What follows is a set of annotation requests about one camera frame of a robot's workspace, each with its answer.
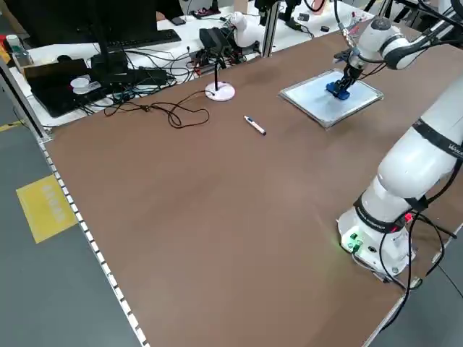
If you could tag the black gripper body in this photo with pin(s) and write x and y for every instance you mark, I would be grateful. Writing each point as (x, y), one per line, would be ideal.
(352, 72)

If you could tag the blue whiteboard eraser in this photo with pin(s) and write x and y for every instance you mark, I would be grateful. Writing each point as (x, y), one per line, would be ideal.
(341, 96)

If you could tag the blue white whiteboard marker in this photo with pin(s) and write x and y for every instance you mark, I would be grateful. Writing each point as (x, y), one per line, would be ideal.
(255, 124)

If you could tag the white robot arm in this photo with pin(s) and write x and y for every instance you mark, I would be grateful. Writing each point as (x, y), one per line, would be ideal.
(380, 39)
(408, 173)

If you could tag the silver framed whiteboard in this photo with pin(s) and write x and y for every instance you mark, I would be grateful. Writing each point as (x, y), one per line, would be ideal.
(307, 101)

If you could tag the black desk power strip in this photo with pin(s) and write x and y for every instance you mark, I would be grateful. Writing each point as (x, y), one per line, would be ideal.
(293, 23)

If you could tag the white desk lamp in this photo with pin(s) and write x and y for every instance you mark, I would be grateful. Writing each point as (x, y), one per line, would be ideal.
(220, 92)

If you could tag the black power supply unit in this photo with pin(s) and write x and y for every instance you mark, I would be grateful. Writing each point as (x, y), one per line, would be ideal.
(213, 38)

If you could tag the black keyboard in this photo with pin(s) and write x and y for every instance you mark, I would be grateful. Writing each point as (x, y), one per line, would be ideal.
(144, 38)

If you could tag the black dock box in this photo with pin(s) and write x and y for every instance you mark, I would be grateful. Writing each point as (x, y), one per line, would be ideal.
(108, 63)

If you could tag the small white bowl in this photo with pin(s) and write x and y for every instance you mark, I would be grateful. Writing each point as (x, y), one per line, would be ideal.
(80, 85)

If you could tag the black computer monitor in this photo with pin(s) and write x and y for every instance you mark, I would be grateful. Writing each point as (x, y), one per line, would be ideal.
(72, 18)

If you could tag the black computer mouse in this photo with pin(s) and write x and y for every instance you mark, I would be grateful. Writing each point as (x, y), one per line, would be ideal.
(65, 58)

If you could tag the black laptop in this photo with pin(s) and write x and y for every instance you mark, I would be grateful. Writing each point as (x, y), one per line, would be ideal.
(54, 86)

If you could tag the white toothed edge strip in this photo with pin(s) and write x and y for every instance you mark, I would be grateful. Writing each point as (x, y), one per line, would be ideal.
(90, 238)

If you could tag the yellow floor sign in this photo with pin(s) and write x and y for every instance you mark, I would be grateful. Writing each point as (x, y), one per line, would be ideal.
(47, 209)

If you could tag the clear bottle with white cap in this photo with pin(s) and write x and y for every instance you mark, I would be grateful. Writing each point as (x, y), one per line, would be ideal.
(16, 47)

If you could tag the dark wrist bracket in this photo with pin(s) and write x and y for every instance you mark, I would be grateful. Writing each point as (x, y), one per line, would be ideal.
(343, 56)

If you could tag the aluminium frame post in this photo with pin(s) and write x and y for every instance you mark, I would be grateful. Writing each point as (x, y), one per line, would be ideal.
(270, 25)

